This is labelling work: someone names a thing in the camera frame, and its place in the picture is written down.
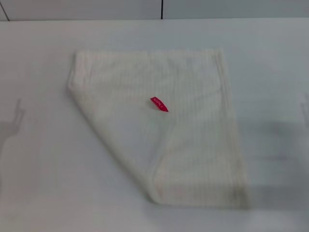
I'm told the white ribbed towel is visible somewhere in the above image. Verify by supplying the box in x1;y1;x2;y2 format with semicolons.
66;47;251;210

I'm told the red towel label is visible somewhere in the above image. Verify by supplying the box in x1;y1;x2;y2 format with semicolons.
150;96;169;113

